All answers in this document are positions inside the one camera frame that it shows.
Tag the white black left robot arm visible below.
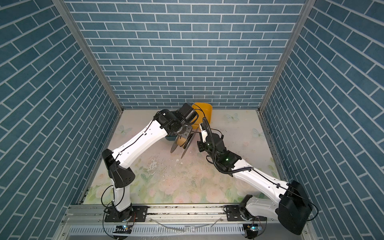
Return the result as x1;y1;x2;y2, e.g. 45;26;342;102
102;104;199;213

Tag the black corrugated cable conduit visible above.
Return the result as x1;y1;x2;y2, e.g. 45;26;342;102
202;116;253;175

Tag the aluminium corner post right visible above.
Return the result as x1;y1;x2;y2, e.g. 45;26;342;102
259;0;316;113

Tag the yellow plastic bin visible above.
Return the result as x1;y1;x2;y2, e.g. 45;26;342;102
192;103;213;130

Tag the green circuit board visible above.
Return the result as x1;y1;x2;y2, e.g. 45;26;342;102
113;225;133;236
243;224;264;240

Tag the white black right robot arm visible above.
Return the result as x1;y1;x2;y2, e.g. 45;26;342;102
197;133;315;235

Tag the aluminium corner post left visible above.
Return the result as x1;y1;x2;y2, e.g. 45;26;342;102
52;0;124;114

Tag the grey perforated cable spool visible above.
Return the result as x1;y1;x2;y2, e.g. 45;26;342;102
170;131;198;158

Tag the dark teal plastic bin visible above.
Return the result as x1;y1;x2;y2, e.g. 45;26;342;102
165;135;178;141

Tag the aluminium corner post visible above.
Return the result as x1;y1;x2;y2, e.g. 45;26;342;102
52;0;124;114
259;0;316;113

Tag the right green circuit board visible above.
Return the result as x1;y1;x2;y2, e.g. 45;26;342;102
243;224;264;240

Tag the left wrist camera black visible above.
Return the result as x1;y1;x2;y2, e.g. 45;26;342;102
174;103;199;125

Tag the left green circuit board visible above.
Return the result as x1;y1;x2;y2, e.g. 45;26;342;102
113;225;133;236

